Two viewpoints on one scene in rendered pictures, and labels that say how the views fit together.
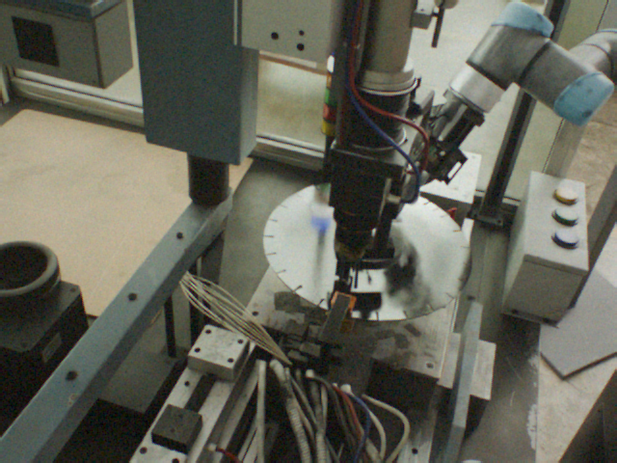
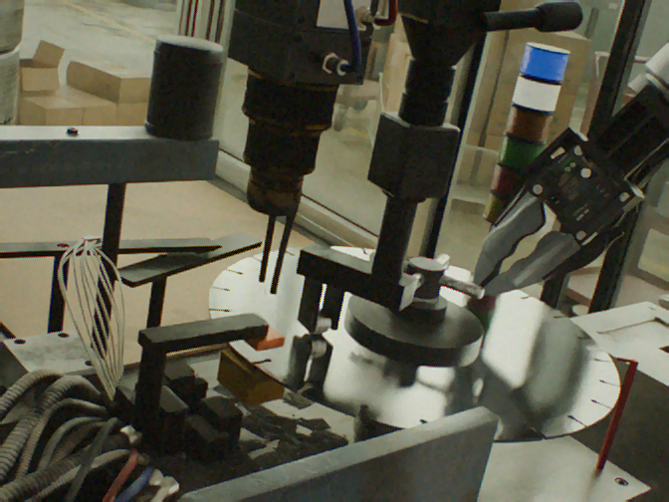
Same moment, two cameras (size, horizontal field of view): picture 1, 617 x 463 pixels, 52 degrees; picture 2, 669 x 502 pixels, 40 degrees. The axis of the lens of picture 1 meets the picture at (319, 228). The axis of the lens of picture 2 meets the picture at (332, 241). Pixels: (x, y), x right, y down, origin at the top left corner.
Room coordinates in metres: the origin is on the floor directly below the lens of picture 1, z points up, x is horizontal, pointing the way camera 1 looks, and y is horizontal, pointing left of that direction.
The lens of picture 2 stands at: (0.16, -0.40, 1.24)
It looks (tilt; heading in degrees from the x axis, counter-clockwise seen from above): 19 degrees down; 34
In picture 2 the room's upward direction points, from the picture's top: 11 degrees clockwise
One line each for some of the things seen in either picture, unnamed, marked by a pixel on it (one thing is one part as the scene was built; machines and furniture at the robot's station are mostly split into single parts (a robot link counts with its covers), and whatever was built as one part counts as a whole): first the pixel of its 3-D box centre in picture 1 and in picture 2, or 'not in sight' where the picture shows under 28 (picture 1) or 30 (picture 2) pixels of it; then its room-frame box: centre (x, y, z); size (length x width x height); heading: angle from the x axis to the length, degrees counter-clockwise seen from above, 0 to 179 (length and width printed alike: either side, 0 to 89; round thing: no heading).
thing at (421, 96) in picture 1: (399, 148); (435, 51); (0.69, -0.09, 1.17); 0.06 x 0.05 x 0.20; 158
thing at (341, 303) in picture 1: (334, 331); (207, 370); (0.58, -0.04, 0.95); 0.10 x 0.03 x 0.07; 167
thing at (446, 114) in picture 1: (430, 118); (512, 11); (0.72, -0.12, 1.21); 0.08 x 0.06 x 0.03; 167
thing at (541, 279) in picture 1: (544, 245); not in sight; (0.97, -0.44, 0.82); 0.28 x 0.11 x 0.15; 167
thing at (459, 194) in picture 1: (425, 198); (653, 413); (1.08, -0.21, 0.82); 0.18 x 0.18 x 0.15; 77
